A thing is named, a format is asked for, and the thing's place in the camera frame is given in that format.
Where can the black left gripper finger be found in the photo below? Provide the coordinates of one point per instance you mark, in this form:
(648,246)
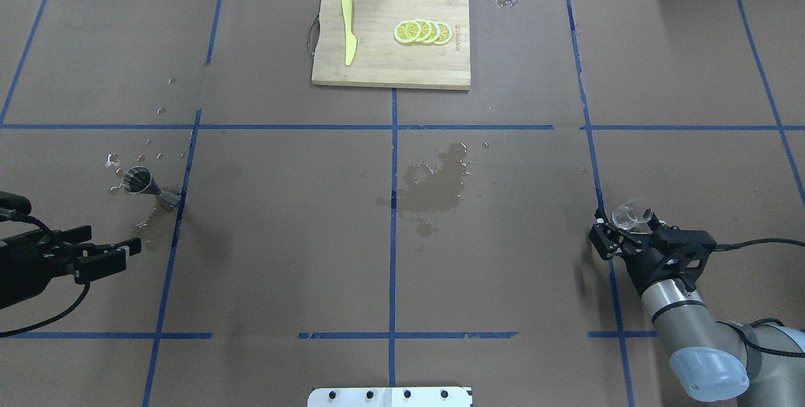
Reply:
(95,262)
(75,236)

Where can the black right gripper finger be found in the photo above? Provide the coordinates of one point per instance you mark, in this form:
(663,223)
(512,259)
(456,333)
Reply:
(606,239)
(648,222)

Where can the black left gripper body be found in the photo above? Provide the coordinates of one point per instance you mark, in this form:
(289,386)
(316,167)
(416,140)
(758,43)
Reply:
(26,272)

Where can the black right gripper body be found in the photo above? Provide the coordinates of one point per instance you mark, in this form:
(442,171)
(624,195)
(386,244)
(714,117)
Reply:
(648,270)

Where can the clear glass cup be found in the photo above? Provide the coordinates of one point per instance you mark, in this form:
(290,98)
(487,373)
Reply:
(633,215)

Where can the steel measuring jigger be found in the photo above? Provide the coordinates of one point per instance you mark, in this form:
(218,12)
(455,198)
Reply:
(139,181)

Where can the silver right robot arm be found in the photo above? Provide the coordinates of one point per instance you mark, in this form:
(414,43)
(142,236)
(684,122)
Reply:
(758,363)

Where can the bamboo cutting board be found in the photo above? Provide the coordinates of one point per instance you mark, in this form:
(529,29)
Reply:
(383,62)

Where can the yellow plastic knife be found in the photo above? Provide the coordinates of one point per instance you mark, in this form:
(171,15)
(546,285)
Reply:
(350,52)

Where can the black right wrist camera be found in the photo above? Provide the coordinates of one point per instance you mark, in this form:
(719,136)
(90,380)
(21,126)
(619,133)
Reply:
(685,249)

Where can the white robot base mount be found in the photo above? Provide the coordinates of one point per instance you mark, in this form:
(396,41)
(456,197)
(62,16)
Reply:
(392,396)

